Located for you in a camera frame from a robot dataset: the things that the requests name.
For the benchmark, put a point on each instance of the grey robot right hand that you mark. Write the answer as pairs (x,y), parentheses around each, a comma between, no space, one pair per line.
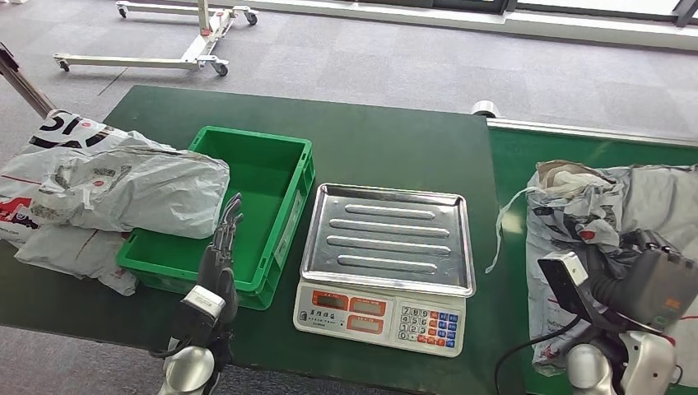
(660,289)

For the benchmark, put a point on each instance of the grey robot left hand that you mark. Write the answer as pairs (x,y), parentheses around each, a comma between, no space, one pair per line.
(218,272)

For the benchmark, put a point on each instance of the grey package with red truck print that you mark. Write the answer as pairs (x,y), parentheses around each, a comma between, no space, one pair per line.
(567,218)

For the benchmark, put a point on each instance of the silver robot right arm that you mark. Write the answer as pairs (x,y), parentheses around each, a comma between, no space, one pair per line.
(643,365)

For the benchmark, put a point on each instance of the crumpled grey plastic package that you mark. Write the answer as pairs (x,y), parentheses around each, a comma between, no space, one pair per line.
(163,191)

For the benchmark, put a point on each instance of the flat grey package red line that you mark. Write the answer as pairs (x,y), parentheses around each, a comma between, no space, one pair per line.
(71,251)

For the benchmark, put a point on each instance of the green conveyor belt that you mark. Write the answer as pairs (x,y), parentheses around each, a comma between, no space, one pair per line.
(512,180)

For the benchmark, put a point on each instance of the white package with black letters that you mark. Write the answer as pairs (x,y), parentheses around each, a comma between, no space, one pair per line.
(65,131)

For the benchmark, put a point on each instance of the white package with red print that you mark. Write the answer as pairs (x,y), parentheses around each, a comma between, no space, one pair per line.
(13,185)

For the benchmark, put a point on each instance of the silver conveyor roller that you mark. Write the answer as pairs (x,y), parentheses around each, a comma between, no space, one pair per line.
(485,109)

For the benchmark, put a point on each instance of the green plastic crate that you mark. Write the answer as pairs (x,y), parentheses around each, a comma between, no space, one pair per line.
(256,180)

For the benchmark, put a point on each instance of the white electronic scale steel tray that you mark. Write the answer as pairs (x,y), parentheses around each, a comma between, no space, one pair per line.
(382,240)

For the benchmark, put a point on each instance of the dark green table cover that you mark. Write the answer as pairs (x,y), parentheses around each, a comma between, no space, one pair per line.
(382,142)

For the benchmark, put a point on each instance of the white wheeled stand base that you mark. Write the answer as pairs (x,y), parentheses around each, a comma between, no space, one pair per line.
(199,49)

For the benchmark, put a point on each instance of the dark slanted pole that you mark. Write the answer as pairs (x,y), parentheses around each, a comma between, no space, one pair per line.
(27,87)

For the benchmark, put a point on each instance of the white window ledge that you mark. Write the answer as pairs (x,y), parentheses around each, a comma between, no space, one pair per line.
(545,27)

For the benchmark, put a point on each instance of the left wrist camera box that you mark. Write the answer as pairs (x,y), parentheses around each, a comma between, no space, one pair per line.
(203,301)

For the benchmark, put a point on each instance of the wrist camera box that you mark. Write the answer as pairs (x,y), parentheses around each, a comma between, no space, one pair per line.
(564,272)
(203,301)

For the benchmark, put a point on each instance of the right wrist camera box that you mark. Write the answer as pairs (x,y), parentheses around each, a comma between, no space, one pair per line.
(564,272)

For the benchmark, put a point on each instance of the silver conveyor side rail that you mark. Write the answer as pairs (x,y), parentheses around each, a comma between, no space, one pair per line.
(600,132)

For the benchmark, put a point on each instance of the dark window frame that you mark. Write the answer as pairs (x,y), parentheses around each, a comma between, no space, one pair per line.
(469,4)

